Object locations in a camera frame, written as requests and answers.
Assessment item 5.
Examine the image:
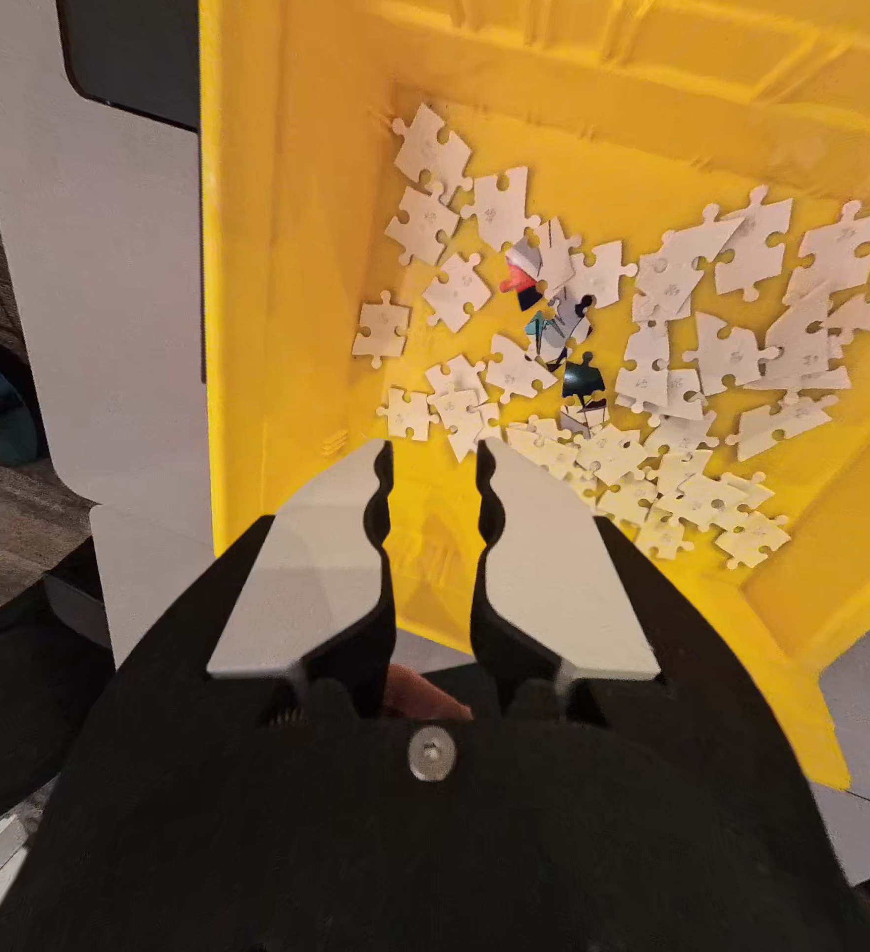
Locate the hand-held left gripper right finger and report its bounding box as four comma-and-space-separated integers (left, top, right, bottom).
470, 437, 662, 705

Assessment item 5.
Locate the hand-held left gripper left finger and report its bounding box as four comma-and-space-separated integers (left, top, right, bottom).
206, 439, 397, 705

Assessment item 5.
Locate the pile of puzzle pieces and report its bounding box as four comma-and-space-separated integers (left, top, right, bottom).
351, 103, 870, 571

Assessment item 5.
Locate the yellow plastic bin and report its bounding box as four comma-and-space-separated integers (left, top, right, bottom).
198, 0, 870, 791

